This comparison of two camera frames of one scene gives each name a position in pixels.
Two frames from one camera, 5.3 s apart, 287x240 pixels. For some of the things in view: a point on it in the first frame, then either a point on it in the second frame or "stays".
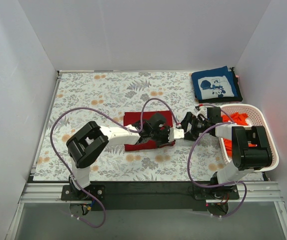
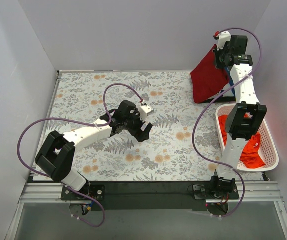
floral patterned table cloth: x=102 y=98 stays
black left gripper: x=165 y=133 -> x=140 y=127
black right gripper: x=191 y=125 -> x=220 y=60
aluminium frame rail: x=249 y=192 stays
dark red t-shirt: x=130 y=117 -> x=207 y=80
